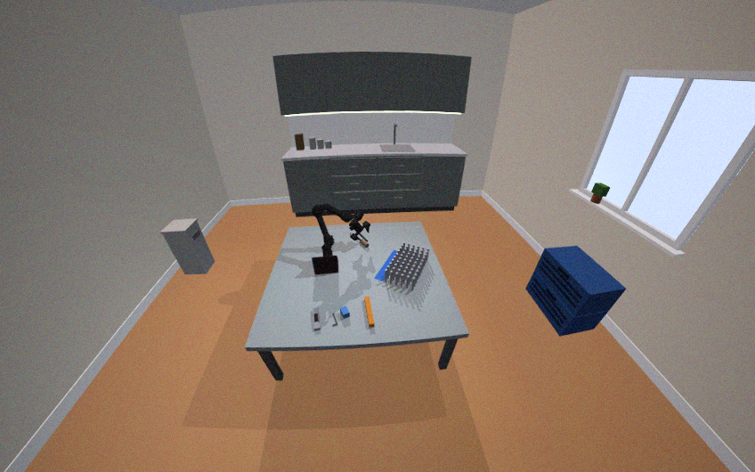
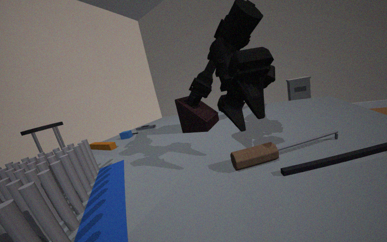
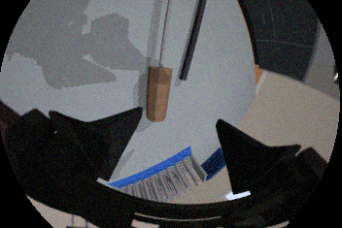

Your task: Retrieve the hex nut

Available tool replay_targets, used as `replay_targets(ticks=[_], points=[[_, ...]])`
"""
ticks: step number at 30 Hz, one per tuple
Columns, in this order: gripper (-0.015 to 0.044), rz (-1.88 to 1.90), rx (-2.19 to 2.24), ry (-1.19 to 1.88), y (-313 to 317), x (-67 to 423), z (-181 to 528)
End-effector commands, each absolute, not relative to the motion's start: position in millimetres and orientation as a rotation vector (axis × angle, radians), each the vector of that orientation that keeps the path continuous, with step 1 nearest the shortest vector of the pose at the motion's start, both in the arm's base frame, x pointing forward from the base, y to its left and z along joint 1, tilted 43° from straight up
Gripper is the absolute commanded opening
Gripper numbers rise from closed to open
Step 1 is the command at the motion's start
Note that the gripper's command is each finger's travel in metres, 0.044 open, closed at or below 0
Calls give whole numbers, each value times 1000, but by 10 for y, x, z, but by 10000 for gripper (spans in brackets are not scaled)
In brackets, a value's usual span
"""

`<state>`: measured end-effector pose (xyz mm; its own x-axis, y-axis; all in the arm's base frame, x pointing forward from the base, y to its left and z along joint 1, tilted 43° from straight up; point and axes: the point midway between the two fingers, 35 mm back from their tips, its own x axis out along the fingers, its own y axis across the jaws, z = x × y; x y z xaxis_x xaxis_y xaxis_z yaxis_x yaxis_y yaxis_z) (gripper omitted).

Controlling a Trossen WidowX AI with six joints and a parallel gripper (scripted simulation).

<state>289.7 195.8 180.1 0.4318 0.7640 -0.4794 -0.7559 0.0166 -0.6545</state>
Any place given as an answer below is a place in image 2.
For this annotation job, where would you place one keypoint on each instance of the black l-shaped bar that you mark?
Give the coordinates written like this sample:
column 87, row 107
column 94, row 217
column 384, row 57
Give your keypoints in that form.
column 303, row 167

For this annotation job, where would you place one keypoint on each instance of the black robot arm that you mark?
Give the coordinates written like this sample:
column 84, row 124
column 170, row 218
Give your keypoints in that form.
column 232, row 34

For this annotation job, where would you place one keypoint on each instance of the hook tool with brown handle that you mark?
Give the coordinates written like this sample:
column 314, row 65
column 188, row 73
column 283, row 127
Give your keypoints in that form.
column 264, row 153

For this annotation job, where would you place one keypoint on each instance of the blue cube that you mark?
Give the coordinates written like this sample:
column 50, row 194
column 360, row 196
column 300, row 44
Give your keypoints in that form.
column 126, row 134

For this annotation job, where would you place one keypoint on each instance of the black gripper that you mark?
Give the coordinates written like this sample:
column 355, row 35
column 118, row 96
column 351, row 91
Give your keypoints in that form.
column 242, row 74

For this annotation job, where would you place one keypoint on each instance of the orange rectangular block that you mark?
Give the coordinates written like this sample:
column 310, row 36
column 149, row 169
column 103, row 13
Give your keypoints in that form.
column 103, row 146

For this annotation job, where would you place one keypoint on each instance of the blue tape strip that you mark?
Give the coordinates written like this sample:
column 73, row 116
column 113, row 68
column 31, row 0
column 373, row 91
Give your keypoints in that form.
column 104, row 218

